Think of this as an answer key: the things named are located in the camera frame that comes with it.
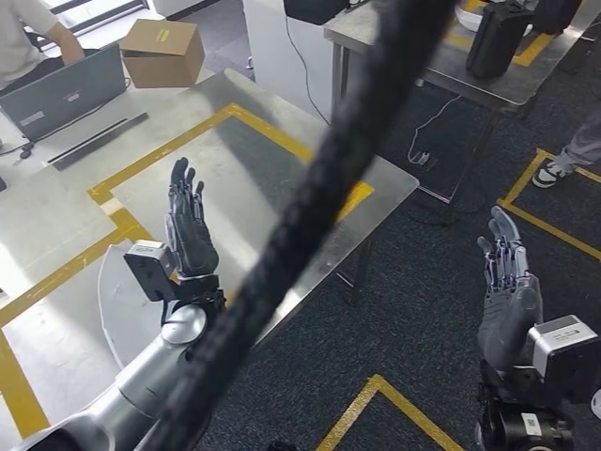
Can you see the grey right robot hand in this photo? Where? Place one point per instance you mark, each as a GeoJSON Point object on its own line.
{"type": "Point", "coordinates": [507, 323]}

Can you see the white panel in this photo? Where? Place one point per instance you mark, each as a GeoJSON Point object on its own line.
{"type": "Point", "coordinates": [272, 56]}

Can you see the black equipment case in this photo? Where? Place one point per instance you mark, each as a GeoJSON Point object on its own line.
{"type": "Point", "coordinates": [498, 37]}

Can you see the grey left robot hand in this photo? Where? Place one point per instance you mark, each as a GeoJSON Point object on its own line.
{"type": "Point", "coordinates": [190, 243]}

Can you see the black monitor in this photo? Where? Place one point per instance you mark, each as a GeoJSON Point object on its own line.
{"type": "Point", "coordinates": [314, 9]}

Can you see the brown cardboard box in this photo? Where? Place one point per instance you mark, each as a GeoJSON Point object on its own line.
{"type": "Point", "coordinates": [162, 56]}

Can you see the white curved plastic part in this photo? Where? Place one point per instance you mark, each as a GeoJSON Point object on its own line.
{"type": "Point", "coordinates": [127, 311]}

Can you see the black flat strip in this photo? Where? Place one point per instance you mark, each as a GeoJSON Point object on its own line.
{"type": "Point", "coordinates": [99, 142]}

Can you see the black padded pole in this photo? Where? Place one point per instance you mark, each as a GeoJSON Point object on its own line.
{"type": "Point", "coordinates": [305, 218]}

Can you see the steel side table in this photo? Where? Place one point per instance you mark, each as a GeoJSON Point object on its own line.
{"type": "Point", "coordinates": [469, 78]}

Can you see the yellow tape grid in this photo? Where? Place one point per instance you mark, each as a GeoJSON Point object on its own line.
{"type": "Point", "coordinates": [164, 147]}

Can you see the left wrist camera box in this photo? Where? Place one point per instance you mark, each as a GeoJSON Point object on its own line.
{"type": "Point", "coordinates": [150, 271]}

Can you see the black bag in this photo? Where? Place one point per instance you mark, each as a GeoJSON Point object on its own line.
{"type": "Point", "coordinates": [556, 13]}

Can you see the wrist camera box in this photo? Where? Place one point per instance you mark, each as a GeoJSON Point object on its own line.
{"type": "Point", "coordinates": [150, 271]}
{"type": "Point", "coordinates": [568, 355]}

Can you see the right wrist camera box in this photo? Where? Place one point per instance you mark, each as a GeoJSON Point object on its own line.
{"type": "Point", "coordinates": [568, 355]}

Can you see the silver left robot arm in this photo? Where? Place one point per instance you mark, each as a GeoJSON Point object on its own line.
{"type": "Point", "coordinates": [141, 386]}

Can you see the yellow floor tape square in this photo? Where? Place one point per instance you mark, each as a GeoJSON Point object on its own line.
{"type": "Point", "coordinates": [378, 383]}
{"type": "Point", "coordinates": [549, 229]}

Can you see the grey laptop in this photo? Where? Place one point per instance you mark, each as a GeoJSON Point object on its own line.
{"type": "Point", "coordinates": [65, 93]}

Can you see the steel workbench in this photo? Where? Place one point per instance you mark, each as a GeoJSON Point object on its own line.
{"type": "Point", "coordinates": [253, 180]}

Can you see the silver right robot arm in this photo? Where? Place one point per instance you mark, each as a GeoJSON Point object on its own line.
{"type": "Point", "coordinates": [516, 423]}

